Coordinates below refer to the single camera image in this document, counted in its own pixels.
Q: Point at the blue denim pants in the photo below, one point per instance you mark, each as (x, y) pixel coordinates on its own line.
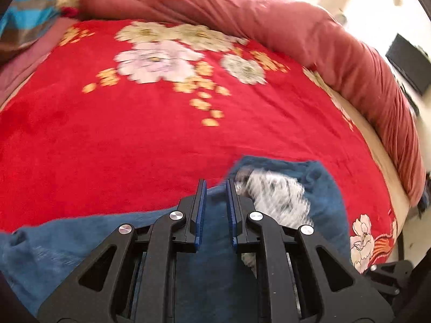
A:
(208, 276)

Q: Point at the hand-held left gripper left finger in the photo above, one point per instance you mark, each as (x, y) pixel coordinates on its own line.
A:
(198, 208)

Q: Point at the pink quilted pillow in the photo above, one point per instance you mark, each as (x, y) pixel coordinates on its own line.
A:
(23, 60)

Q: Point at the red floral blanket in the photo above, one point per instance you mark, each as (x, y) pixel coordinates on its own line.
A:
(134, 141)

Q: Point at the beige bed sheet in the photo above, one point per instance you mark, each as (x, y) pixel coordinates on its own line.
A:
(380, 148)

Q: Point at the black monitor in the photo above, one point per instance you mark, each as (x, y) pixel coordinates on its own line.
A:
(409, 62)

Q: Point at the striped towel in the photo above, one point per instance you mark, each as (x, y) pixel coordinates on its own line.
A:
(27, 10)

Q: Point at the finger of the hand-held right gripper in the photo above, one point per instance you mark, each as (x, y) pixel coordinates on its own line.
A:
(384, 276)

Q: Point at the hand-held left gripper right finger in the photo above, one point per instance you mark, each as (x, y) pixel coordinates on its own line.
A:
(233, 208)

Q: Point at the red-pink duvet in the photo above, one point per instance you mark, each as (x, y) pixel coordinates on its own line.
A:
(269, 16)

